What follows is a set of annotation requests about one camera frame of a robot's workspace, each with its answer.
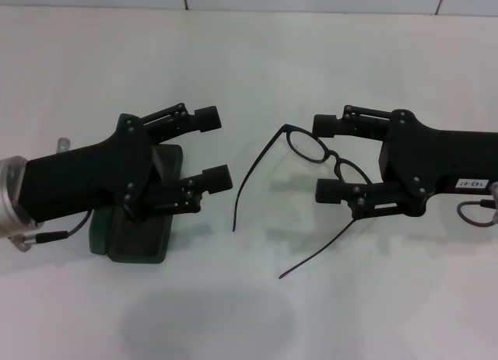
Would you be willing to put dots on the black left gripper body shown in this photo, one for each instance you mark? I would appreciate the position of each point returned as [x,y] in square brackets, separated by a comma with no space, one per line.
[85,177]

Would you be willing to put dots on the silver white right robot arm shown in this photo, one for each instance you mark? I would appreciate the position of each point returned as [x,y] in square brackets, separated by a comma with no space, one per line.
[495,204]

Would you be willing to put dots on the black thin-framed glasses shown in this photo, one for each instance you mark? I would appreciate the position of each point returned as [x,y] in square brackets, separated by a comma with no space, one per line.
[307,145]

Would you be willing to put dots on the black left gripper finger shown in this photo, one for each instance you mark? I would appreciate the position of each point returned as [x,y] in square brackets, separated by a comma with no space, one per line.
[218,179]
[206,119]

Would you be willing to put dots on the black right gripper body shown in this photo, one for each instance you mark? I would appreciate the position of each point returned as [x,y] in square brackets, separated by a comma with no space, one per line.
[447,158]

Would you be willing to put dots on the green glasses case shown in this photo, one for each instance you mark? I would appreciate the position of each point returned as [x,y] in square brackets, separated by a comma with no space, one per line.
[132,243]

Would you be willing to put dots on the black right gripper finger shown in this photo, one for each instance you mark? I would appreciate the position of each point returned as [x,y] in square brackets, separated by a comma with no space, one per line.
[325,124]
[328,189]

